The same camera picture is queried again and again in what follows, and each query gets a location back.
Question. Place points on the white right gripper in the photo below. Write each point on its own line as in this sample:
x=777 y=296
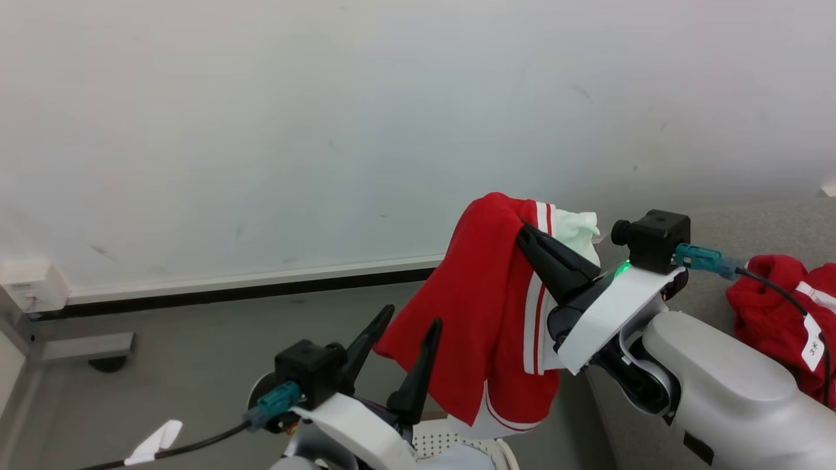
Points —
x=614 y=313

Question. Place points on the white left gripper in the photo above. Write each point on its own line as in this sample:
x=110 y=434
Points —
x=356 y=427

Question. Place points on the red and white striped garment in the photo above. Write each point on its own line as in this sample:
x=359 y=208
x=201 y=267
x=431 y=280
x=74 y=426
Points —
x=470 y=294

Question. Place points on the plain red garment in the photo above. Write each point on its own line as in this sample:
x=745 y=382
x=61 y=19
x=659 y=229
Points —
x=771 y=313

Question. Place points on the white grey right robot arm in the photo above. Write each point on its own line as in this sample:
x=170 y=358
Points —
x=731 y=385

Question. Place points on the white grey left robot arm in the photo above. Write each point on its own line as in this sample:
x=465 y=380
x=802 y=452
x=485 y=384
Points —
x=304 y=449

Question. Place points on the grey fabric sofa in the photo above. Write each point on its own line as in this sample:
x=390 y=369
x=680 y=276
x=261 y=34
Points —
x=751 y=222

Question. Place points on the cream plastic laundry basket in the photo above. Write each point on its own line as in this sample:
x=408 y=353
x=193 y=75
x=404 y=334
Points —
x=436 y=440

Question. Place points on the white and black baseboard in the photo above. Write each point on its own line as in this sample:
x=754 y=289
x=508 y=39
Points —
x=261 y=277

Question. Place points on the black caster foot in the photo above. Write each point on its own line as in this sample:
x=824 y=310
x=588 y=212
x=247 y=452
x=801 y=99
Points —
x=108 y=364

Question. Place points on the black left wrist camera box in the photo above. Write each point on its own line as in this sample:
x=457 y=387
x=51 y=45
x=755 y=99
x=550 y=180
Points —
x=307 y=369

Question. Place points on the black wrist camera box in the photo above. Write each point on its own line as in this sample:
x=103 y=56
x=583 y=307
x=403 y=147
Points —
x=307 y=369
x=656 y=238

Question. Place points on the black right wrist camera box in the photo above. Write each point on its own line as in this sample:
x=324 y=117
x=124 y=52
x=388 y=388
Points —
x=656 y=238

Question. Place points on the white wall socket box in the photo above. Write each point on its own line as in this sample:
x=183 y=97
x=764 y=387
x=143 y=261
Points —
x=32 y=286

